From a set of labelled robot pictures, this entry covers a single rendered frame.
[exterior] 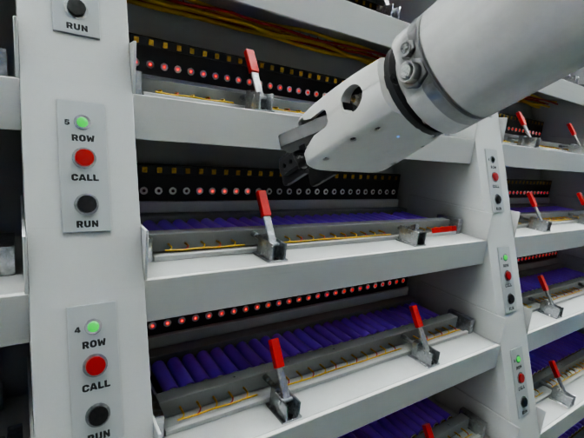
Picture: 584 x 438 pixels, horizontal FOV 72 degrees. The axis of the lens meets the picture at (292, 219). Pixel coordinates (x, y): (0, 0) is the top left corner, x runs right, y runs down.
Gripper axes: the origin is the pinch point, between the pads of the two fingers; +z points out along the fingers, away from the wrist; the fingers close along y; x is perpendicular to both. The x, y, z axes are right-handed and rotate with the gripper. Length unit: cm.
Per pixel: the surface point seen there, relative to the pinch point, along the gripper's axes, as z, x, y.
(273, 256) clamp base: 9.4, -7.7, -0.3
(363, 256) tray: 9.2, -9.0, 14.0
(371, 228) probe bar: 14.4, -3.9, 22.4
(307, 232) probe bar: 14.8, -3.8, 9.5
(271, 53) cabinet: 22.0, 32.6, 15.0
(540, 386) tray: 22, -42, 72
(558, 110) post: 14, 30, 115
